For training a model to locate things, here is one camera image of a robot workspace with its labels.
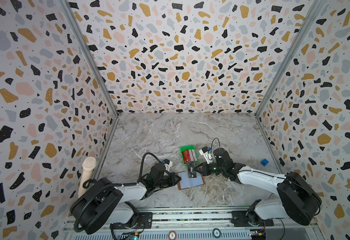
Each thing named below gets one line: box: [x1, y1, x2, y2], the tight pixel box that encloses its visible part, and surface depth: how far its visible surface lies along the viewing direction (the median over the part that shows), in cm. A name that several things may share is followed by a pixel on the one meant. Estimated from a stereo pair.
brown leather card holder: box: [177, 171, 206, 191], surface depth 87 cm
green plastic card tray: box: [180, 145, 199, 166], surface depth 97 cm
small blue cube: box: [260, 158, 270, 167], surface depth 97 cm
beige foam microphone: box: [78, 156, 97, 197], surface depth 62 cm
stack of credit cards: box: [182, 149, 197, 164], surface depth 97 cm
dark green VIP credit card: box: [188, 161, 197, 178], surface depth 85 cm
